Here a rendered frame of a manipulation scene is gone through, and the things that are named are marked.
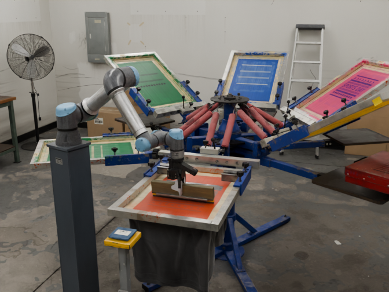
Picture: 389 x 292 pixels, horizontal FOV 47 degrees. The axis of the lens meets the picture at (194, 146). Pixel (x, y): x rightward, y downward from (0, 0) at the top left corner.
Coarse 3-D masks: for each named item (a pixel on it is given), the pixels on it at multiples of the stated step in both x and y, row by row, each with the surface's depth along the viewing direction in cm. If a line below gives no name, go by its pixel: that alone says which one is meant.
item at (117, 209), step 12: (204, 168) 288; (216, 168) 287; (228, 168) 287; (144, 180) 266; (132, 192) 249; (120, 204) 235; (228, 204) 234; (120, 216) 227; (132, 216) 225; (144, 216) 223; (156, 216) 221; (168, 216) 220; (180, 216) 220; (216, 216) 220; (204, 228) 215; (216, 228) 213
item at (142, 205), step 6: (186, 174) 286; (174, 180) 277; (186, 180) 277; (192, 180) 277; (150, 192) 258; (144, 198) 250; (150, 198) 250; (138, 204) 243; (144, 204) 243; (144, 210) 235; (150, 210) 235; (156, 210) 235; (162, 210) 235; (168, 210) 235
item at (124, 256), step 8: (136, 232) 212; (104, 240) 205; (112, 240) 205; (120, 240) 205; (128, 240) 205; (136, 240) 208; (120, 248) 204; (128, 248) 202; (120, 256) 210; (128, 256) 212; (120, 264) 212; (128, 264) 213; (120, 272) 213; (128, 272) 214; (120, 280) 214; (128, 280) 214; (120, 288) 216; (128, 288) 215
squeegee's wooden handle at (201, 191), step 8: (152, 184) 249; (160, 184) 248; (168, 184) 246; (184, 184) 244; (192, 184) 244; (152, 192) 252; (160, 192) 250; (168, 192) 248; (176, 192) 247; (184, 192) 245; (192, 192) 243; (200, 192) 242; (208, 192) 240
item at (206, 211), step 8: (208, 176) 283; (208, 184) 270; (216, 184) 270; (224, 184) 270; (216, 192) 258; (216, 200) 247; (208, 208) 238; (184, 216) 229; (192, 216) 229; (200, 216) 229; (208, 216) 229
